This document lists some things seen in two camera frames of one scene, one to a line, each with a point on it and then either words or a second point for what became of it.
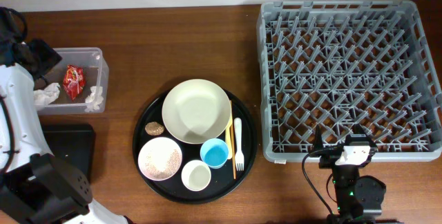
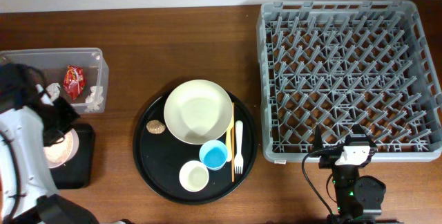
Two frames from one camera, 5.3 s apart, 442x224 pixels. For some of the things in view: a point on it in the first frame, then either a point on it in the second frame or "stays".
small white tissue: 94,99 stays
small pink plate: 159,158 to 60,153
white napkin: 47,95 stays
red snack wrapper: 74,81 stays
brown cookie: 154,128 stays
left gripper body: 39,58 to 64,114
